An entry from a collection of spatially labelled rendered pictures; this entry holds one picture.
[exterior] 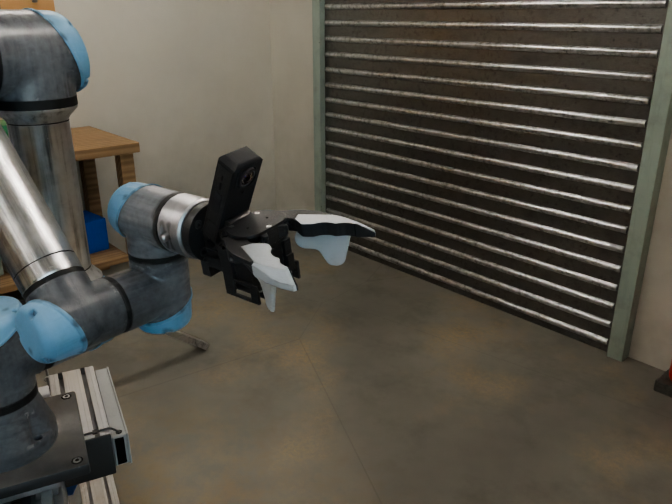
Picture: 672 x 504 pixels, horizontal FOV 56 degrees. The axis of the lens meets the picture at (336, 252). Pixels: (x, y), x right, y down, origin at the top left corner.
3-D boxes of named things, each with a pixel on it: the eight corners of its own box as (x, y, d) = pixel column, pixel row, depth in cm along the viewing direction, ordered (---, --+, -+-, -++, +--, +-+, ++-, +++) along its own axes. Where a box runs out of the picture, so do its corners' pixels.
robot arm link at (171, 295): (102, 335, 83) (90, 258, 79) (170, 305, 91) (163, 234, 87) (138, 353, 79) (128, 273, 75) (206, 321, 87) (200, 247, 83)
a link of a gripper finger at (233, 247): (284, 270, 63) (261, 237, 70) (282, 254, 62) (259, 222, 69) (239, 281, 62) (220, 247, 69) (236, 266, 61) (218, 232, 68)
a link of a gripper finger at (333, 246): (378, 259, 72) (299, 260, 73) (376, 212, 70) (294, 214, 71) (377, 272, 69) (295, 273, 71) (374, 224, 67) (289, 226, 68)
